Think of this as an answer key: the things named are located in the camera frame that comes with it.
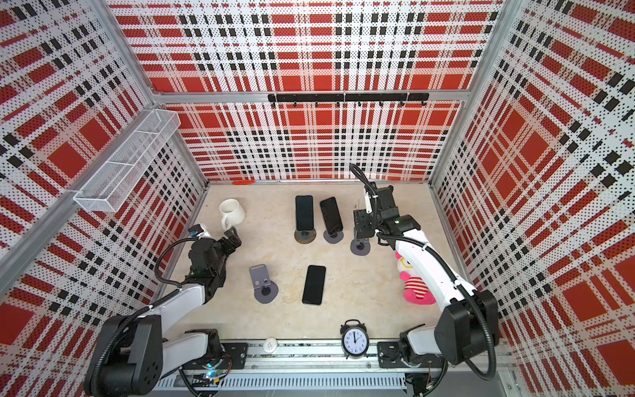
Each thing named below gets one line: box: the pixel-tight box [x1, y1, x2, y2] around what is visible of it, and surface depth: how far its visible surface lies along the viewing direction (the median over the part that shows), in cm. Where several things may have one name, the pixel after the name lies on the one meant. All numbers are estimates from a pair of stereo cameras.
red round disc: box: [231, 180, 257, 186], surface depth 130 cm
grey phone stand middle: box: [322, 229, 344, 244], surface depth 103 cm
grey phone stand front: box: [248, 263, 279, 304], surface depth 84 cm
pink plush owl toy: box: [395, 251, 437, 306], surface depth 84 cm
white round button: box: [262, 336, 278, 354], surface depth 77 cm
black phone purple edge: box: [319, 196, 344, 235], surface depth 96 cm
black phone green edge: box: [295, 195, 314, 231], surface depth 96 cm
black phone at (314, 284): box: [301, 264, 327, 306], surface depth 90 cm
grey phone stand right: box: [349, 238, 372, 256], surface depth 100 cm
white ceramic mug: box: [219, 198, 246, 231], surface depth 104 cm
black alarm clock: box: [339, 319, 370, 360], surface depth 76 cm
